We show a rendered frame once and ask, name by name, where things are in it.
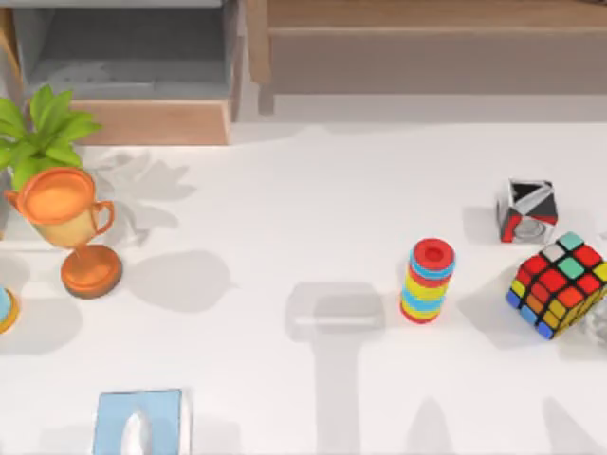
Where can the stack of coloured rings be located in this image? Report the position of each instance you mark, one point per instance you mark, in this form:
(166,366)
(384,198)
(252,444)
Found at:
(428,280)

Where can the wooden cupboard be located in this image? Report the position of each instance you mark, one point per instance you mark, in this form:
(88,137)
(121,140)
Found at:
(427,52)

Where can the black red white cube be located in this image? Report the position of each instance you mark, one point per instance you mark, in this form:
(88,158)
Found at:
(527,211)

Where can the orange gold trophy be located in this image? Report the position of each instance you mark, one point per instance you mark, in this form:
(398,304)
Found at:
(61,213)

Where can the pulled-out drawer grey inside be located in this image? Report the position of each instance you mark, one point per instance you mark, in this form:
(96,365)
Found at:
(133,47)

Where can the light blue tissue box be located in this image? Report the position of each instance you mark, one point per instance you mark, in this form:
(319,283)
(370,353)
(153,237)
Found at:
(142,422)

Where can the colourful puzzle cube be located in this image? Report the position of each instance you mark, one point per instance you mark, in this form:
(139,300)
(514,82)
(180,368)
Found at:
(555,284)

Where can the green potted plant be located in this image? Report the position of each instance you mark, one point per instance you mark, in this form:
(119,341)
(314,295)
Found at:
(42,132)

